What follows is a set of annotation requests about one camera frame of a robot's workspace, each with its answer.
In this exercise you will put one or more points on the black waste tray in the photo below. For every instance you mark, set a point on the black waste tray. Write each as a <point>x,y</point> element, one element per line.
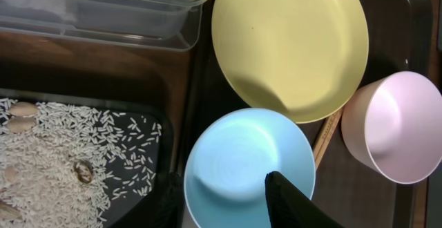
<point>138,159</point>

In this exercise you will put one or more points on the dark brown serving tray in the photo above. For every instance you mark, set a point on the dark brown serving tray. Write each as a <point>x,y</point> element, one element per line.
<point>400,38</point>

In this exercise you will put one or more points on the pile of white rice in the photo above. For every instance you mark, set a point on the pile of white rice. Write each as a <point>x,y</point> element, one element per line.
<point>52,166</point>

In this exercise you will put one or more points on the light blue bowl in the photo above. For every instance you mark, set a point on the light blue bowl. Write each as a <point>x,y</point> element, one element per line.
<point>224,178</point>

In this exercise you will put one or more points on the clear plastic waste bin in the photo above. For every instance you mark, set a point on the clear plastic waste bin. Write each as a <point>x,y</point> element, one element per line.
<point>157,24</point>

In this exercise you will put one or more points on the whole peanut pod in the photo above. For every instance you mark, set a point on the whole peanut pod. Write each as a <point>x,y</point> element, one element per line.
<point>7,212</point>

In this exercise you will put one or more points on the small peanut shell piece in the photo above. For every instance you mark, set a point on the small peanut shell piece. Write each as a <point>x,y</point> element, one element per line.
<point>11,174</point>

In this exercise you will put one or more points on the yellow plate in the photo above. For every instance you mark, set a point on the yellow plate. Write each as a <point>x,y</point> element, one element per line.
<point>302,58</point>

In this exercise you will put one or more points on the wooden chopstick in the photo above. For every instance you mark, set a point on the wooden chopstick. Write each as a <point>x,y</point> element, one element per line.
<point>325,135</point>

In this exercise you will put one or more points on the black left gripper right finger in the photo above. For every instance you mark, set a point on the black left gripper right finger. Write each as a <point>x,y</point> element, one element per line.
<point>288,207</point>

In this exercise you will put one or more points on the open peanut shell half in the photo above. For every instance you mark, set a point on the open peanut shell half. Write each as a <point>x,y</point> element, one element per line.
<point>83,171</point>

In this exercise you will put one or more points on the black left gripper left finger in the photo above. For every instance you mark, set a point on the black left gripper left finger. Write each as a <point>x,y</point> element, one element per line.
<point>161,208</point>

